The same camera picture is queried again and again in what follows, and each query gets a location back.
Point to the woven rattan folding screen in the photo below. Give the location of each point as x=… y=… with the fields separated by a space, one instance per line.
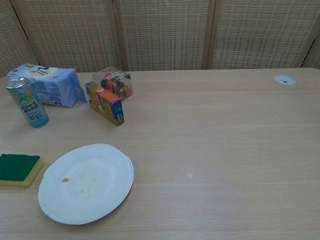
x=162 y=32

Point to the green and yellow sponge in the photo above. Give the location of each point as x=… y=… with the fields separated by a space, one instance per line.
x=16 y=166

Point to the blue tissue pack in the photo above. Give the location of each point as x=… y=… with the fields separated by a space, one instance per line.
x=55 y=85

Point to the light blue drink can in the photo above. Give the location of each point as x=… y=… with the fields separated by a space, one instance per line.
x=30 y=107

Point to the white paper plate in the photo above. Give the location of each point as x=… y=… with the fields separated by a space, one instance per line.
x=95 y=190

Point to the clear plastic box with toys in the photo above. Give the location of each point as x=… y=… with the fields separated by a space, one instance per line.
x=115 y=83

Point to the orange and yellow carton box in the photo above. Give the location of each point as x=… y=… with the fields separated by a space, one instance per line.
x=107 y=105

